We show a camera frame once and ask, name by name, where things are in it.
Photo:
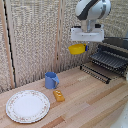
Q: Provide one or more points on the orange rectangular block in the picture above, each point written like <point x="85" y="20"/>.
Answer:
<point x="59" y="95"/>

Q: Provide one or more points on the wooden frame post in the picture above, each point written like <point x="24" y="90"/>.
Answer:
<point x="3" y="43"/>

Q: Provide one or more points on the blue cup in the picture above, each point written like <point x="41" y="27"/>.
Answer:
<point x="51" y="80"/>

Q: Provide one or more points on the white patterned plate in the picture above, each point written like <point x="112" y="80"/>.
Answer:
<point x="28" y="106"/>

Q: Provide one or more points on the yellow bowl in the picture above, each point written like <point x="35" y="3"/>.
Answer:
<point x="77" y="49"/>

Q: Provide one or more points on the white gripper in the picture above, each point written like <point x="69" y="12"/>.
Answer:
<point x="87" y="34"/>

